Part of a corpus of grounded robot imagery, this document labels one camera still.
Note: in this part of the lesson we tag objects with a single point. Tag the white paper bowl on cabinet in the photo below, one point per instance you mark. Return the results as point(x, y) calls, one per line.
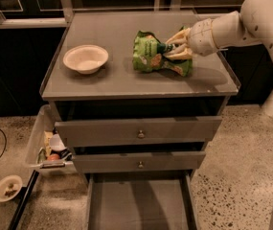
point(85, 59)

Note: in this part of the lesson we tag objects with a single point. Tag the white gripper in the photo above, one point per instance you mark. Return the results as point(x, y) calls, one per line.
point(201, 37)

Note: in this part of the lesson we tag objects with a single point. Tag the bottom grey open drawer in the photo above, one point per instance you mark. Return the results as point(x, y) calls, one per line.
point(140, 201)

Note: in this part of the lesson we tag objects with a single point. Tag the clear plastic storage bin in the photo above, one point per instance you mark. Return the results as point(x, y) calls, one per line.
point(44, 122)

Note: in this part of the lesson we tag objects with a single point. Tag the green rice chip bag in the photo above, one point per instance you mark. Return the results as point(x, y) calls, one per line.
point(150, 54)

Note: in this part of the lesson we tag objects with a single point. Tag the middle grey drawer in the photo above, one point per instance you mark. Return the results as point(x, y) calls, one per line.
point(139, 162)

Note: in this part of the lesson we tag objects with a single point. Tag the metal railing frame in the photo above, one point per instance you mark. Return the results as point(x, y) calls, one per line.
point(61, 21)

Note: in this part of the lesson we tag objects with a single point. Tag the white cup in bin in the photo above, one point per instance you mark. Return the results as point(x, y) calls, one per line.
point(56, 144)

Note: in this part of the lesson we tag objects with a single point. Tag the top grey drawer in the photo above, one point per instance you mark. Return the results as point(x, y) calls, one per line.
point(120, 132)

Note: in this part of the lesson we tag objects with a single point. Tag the white bowl on floor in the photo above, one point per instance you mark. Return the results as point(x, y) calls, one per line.
point(10, 187)

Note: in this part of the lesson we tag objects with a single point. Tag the red item in bin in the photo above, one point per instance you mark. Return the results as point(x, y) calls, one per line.
point(53, 157)

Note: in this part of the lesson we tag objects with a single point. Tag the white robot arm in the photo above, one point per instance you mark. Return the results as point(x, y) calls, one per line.
point(252, 24)

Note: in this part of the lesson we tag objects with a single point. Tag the black floor bar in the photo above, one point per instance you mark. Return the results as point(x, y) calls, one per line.
point(25, 195)

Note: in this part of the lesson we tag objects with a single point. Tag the grey drawer cabinet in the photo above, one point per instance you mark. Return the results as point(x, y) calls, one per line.
point(117, 91)

